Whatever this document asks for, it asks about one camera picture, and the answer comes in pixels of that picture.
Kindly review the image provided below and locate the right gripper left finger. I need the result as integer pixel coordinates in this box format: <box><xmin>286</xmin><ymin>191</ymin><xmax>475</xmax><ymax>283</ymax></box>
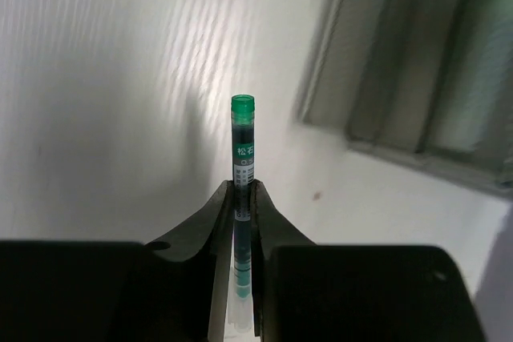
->
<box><xmin>1</xmin><ymin>181</ymin><xmax>233</xmax><ymax>341</ymax></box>

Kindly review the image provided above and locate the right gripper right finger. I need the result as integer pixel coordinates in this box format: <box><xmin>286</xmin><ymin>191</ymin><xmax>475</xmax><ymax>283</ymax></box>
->
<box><xmin>250</xmin><ymin>181</ymin><xmax>485</xmax><ymax>341</ymax></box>

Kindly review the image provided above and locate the green pen refill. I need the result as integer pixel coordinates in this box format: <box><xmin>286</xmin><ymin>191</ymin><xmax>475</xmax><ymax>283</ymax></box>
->
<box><xmin>228</xmin><ymin>95</ymin><xmax>255</xmax><ymax>333</ymax></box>

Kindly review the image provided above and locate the clear acrylic drawer organizer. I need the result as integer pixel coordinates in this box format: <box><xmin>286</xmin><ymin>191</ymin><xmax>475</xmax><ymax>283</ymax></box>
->
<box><xmin>297</xmin><ymin>0</ymin><xmax>512</xmax><ymax>199</ymax></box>

